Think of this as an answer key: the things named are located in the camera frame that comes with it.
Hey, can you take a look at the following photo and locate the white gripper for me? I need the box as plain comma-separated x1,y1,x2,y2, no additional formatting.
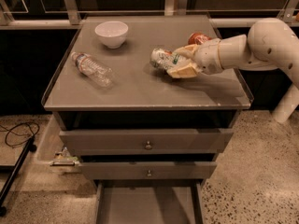
167,38,223,78

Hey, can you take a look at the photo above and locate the white green 7up can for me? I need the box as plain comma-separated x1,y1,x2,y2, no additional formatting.
149,49,187,71

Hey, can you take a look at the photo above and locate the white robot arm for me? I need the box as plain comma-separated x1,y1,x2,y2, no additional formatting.
167,18,299,88

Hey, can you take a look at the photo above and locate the red cola can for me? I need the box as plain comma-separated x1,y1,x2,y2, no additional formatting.
188,33,211,45

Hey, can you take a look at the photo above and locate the grey drawer cabinet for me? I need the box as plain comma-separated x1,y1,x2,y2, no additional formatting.
41,13,254,189

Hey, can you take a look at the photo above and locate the grey top drawer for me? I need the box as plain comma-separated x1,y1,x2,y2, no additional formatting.
59,129,233,156

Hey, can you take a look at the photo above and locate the grey drawer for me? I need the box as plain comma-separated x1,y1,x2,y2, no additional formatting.
79,161,217,180
93,180,206,224
59,129,233,156

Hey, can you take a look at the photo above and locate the grey middle drawer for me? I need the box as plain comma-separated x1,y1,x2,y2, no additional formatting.
79,161,217,180

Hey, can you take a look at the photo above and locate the grey bottom drawer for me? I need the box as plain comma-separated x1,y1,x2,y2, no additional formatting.
93,180,206,224

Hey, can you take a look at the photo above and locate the white ceramic bowl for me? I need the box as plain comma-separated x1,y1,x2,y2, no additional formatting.
94,21,129,49

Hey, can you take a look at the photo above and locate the clear plastic water bottle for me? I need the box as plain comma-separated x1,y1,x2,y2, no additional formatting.
71,52,113,88

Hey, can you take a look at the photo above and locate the black stand leg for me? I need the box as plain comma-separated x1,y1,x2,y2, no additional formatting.
0,137,37,217

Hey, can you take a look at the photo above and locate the white post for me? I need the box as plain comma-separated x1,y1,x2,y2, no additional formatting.
272,84,299,123

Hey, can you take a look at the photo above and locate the metal window rail frame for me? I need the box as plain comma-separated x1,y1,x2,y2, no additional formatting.
0,0,299,29

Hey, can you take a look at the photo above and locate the black floor cable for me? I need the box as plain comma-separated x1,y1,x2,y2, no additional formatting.
0,121,40,148

